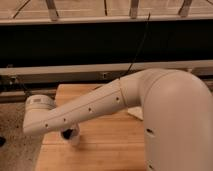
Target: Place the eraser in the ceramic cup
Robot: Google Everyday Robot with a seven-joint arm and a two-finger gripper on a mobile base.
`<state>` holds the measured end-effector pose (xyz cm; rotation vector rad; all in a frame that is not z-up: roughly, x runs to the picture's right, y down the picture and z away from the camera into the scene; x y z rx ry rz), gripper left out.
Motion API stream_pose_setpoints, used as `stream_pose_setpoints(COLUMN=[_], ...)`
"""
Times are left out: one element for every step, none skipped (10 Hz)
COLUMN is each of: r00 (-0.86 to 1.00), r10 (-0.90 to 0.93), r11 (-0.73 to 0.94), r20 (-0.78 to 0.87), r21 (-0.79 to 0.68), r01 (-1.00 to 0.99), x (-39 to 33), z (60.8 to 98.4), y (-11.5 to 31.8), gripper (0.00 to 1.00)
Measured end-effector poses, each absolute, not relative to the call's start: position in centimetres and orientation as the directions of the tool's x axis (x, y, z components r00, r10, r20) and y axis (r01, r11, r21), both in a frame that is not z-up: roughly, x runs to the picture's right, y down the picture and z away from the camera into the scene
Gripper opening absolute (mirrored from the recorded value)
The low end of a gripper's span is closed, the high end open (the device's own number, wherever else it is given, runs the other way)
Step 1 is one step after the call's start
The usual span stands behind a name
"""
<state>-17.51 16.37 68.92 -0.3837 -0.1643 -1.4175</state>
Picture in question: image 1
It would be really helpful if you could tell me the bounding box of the white eraser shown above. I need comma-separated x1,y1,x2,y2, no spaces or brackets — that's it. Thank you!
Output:
127,107,143,120

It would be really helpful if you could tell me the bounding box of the metal rail frame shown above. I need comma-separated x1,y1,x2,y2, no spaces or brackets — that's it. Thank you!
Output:
0,60,213,76

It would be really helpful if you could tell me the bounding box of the black cable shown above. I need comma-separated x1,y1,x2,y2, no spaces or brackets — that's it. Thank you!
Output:
118,12,152,81

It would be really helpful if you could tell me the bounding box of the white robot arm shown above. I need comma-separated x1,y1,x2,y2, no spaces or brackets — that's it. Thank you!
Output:
23,68,213,171

